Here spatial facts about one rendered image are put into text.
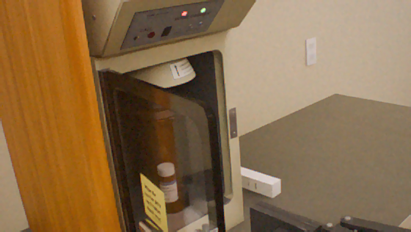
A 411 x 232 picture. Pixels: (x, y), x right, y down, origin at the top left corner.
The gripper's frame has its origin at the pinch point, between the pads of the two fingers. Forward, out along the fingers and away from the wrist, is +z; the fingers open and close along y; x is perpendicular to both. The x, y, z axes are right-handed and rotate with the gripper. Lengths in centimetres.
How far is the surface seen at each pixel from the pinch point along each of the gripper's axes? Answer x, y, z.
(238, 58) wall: 8, -84, 87
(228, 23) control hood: -13, -34, 40
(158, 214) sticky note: 11.8, -4.7, 28.3
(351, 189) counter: 36, -68, 32
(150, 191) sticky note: 8.4, -4.9, 30.0
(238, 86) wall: 18, -83, 87
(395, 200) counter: 36, -69, 20
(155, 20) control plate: -15.9, -14.5, 36.3
